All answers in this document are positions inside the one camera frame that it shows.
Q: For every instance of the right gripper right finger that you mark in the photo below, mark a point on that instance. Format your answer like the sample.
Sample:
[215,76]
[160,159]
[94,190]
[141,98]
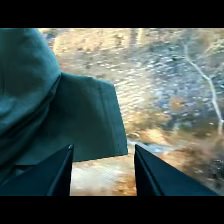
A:
[160,178]

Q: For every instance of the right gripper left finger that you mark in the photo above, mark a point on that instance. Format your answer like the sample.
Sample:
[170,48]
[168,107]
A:
[46,176]

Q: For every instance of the dark green T-shirt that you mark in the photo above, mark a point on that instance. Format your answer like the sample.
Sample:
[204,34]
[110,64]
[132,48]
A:
[40,110]

